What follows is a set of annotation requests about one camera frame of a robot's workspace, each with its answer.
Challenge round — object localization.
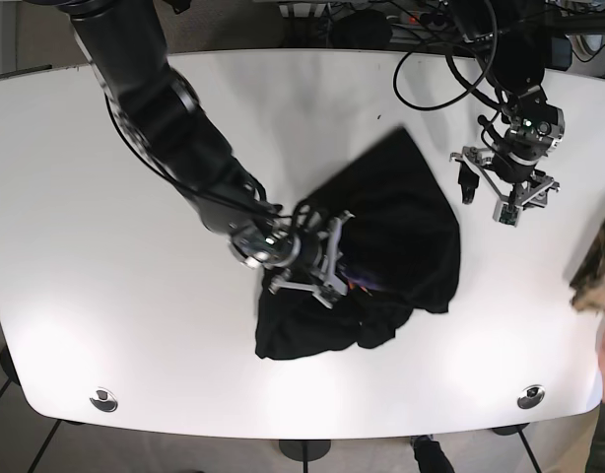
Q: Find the left chrome table grommet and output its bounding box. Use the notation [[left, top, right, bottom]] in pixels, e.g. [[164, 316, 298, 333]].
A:
[[89, 387, 118, 413]]

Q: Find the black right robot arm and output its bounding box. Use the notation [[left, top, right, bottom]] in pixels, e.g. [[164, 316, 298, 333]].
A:
[[51, 1, 352, 307]]

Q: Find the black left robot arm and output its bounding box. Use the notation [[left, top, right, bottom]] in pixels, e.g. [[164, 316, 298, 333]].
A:
[[425, 1, 565, 227]]

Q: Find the chrome table grommet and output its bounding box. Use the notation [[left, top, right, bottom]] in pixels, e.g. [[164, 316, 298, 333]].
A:
[[89, 387, 118, 413], [516, 384, 546, 410]]

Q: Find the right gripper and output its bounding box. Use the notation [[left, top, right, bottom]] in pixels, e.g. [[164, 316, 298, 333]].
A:
[[269, 211, 354, 308]]

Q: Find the front black table foot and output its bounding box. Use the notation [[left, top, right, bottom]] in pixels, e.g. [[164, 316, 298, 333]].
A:
[[278, 439, 331, 462]]

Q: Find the black printed T-shirt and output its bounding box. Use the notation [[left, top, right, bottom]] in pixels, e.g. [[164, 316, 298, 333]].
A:
[[255, 127, 461, 361]]

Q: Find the right chrome table grommet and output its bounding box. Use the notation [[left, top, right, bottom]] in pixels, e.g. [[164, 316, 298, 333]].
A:
[[516, 384, 546, 410]]

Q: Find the person in dark clothes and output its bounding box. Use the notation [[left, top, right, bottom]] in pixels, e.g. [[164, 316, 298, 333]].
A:
[[399, 403, 605, 472]]

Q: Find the camouflage brown green T-shirt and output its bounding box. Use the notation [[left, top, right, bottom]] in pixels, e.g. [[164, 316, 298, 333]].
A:
[[570, 218, 605, 312]]

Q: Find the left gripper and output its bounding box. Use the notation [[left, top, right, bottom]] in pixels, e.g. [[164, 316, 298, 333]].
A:
[[449, 146, 561, 227]]

